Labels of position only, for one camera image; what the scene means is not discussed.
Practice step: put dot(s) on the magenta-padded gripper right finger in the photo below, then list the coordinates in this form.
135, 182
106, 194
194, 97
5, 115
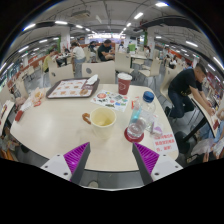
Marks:
166, 166

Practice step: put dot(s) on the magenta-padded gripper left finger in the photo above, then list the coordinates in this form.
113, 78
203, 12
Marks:
56, 165

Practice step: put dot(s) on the clear bottle with blue cap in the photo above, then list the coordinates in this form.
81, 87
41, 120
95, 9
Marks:
140, 118

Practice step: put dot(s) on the flat round red coaster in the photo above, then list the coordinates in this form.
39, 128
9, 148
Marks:
128, 138

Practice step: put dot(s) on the cream mug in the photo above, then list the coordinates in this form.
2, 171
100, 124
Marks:
101, 123

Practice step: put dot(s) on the small red box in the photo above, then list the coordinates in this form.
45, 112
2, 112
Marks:
19, 115

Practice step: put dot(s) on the neighbouring cafeteria table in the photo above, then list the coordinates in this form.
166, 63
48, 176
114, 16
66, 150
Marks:
203, 113

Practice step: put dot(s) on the white napkin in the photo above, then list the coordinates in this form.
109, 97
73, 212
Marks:
26, 106
91, 79

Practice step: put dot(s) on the crumpled food wrapper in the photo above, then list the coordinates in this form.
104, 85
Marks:
38, 96

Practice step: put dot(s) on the dark food tray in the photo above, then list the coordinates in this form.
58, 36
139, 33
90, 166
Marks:
70, 89

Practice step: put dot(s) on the person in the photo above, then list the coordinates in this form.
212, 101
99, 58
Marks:
79, 53
105, 52
183, 88
48, 61

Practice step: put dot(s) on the colourful sticker sheet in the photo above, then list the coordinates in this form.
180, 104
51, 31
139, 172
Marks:
110, 100

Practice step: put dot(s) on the beige chair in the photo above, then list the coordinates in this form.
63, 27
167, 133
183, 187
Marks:
100, 71
61, 74

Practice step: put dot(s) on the red paper cup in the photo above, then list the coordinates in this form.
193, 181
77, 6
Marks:
124, 85

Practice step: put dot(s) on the group of beige chairs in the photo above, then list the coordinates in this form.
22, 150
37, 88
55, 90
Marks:
123, 61

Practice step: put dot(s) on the ceiling air conditioner unit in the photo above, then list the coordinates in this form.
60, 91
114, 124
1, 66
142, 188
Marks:
80, 14

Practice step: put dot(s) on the group of ceiling lights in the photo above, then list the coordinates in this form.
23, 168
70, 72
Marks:
138, 15

